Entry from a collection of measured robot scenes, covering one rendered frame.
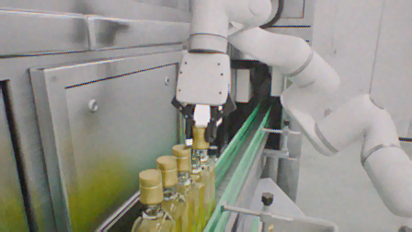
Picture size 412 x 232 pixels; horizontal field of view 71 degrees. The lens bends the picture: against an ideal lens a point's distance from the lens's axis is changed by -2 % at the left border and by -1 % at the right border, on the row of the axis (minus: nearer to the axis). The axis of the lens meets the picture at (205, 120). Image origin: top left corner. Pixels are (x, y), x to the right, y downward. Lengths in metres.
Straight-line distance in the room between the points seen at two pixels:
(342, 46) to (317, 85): 3.52
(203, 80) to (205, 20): 0.11
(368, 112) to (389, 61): 3.62
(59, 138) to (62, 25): 0.16
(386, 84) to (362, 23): 0.83
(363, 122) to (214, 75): 0.35
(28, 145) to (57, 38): 0.16
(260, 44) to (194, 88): 0.23
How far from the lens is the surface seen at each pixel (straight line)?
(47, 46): 0.46
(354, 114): 0.72
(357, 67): 4.27
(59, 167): 0.48
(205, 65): 0.56
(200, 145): 0.58
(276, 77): 1.57
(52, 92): 0.45
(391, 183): 0.65
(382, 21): 4.29
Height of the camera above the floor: 1.36
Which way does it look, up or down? 17 degrees down
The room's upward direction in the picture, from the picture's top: straight up
